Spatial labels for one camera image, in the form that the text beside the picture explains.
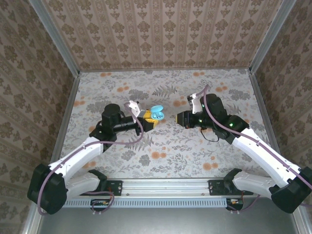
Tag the light blue earbud charging case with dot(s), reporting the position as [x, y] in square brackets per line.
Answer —
[156, 109]

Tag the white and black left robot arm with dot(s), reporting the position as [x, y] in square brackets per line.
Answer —
[73, 158]

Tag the aluminium frame bar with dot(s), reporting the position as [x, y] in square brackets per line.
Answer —
[303, 224]
[31, 224]

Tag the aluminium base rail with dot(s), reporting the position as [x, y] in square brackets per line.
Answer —
[165, 187]

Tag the black controller board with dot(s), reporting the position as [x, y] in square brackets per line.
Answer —
[235, 203]
[100, 203]

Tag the aluminium table side rail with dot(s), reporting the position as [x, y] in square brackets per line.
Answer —
[263, 107]
[64, 122]

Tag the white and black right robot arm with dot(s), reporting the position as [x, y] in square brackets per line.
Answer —
[263, 156]

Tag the grey metal plate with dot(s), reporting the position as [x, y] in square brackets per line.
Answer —
[170, 221]

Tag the aluminium frame post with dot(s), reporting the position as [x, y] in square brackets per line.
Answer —
[271, 36]
[55, 36]

